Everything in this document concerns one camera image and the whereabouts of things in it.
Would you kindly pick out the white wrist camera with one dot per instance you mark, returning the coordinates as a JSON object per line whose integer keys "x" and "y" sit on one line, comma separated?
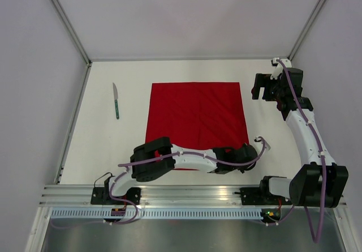
{"x": 260, "y": 144}
{"x": 279, "y": 64}

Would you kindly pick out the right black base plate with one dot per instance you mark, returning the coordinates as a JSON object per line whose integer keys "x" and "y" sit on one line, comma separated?
{"x": 254, "y": 196}

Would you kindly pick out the aluminium frame post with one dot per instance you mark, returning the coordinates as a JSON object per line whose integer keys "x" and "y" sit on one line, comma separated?
{"x": 70, "y": 30}
{"x": 319, "y": 6}

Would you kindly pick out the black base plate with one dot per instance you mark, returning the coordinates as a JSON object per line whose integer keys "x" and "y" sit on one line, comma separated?
{"x": 100, "y": 196}
{"x": 254, "y": 196}

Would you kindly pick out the left aluminium frame post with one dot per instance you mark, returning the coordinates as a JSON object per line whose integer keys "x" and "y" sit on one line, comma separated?
{"x": 70, "y": 30}

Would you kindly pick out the red cloth napkin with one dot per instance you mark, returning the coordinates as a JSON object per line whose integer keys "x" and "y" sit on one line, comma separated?
{"x": 197, "y": 115}

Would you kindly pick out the green handled knife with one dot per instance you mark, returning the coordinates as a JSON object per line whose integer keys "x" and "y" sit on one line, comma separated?
{"x": 115, "y": 92}

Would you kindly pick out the aluminium front rail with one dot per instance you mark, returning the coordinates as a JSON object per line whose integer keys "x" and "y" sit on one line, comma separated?
{"x": 152, "y": 196}

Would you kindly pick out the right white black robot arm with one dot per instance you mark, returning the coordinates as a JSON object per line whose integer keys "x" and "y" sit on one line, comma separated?
{"x": 320, "y": 179}

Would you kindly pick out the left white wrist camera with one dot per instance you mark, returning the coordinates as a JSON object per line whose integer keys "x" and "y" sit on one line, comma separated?
{"x": 260, "y": 144}

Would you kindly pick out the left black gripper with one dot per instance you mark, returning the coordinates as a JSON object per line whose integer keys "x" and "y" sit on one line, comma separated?
{"x": 241, "y": 169}

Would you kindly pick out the white slotted cable duct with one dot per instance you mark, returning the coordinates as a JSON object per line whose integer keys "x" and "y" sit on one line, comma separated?
{"x": 158, "y": 213}

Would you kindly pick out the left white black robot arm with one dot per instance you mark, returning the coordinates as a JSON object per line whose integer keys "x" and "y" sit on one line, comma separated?
{"x": 151, "y": 161}

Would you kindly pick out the right aluminium frame post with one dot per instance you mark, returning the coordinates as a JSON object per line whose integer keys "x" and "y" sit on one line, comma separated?
{"x": 319, "y": 6}

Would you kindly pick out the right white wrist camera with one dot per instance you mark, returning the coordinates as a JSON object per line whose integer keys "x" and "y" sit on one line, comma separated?
{"x": 279, "y": 64}

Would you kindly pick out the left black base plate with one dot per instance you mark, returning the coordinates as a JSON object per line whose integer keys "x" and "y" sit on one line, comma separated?
{"x": 100, "y": 196}

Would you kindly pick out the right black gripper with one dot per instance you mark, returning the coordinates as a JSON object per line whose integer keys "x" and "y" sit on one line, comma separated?
{"x": 260, "y": 81}

